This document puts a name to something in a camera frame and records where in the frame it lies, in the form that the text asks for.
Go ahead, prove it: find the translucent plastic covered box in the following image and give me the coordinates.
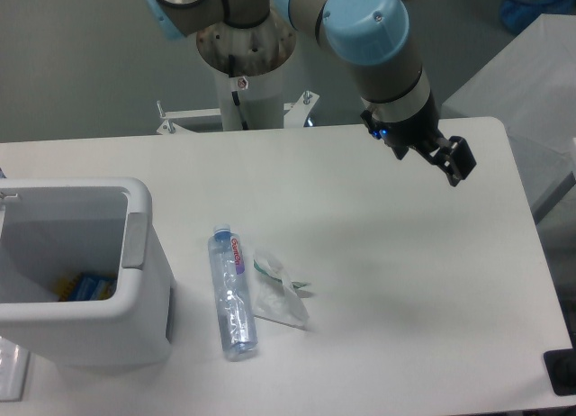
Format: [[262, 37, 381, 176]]
[[441, 14, 575, 222]]

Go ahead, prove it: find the white push-lid trash can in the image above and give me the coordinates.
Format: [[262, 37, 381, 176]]
[[1, 177, 176, 366]]

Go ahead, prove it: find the black clamp at table edge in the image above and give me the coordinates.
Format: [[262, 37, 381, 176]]
[[544, 348, 575, 396]]

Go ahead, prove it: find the clear plastic water bottle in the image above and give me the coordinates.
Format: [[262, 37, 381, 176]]
[[208, 224, 258, 361]]

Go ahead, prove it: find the blue object in corner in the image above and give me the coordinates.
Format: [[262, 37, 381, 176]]
[[499, 0, 575, 35]]

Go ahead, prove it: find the white metal base frame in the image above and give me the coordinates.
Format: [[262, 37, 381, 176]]
[[156, 90, 320, 135]]

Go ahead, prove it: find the clear plastic sheet holder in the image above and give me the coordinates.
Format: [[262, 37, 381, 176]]
[[1, 338, 31, 402]]

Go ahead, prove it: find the blue yellow package in bin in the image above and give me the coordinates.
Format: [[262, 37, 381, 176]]
[[57, 273, 117, 302]]

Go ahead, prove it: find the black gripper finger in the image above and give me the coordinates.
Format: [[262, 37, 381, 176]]
[[415, 135, 476, 187]]

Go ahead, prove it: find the crumpled white plastic wrapper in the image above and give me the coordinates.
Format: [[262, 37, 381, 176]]
[[252, 249, 311, 330]]

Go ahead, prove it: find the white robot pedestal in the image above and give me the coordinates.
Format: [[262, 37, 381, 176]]
[[196, 11, 296, 110]]

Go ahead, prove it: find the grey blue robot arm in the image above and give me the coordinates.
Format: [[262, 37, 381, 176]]
[[145, 0, 476, 185]]

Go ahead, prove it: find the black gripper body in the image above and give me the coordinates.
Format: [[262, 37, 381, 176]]
[[360, 68, 443, 160]]

